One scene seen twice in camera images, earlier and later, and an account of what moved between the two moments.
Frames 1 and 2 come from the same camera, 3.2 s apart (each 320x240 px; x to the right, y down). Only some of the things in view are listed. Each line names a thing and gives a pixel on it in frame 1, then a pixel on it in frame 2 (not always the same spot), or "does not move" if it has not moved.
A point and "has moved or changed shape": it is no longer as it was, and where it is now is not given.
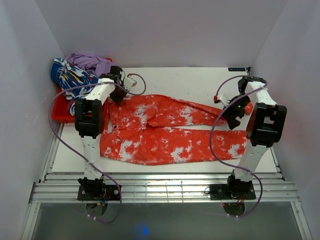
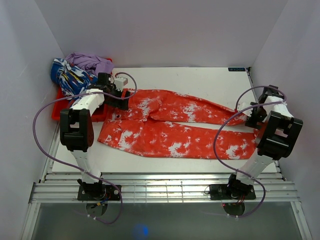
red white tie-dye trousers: (132, 134) has moved or changed shape
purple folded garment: (96, 65) does not move
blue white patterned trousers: (76, 83) does not move
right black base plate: (221, 192) does not move
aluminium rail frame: (61, 188) does not move
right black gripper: (232, 122) to (251, 121)
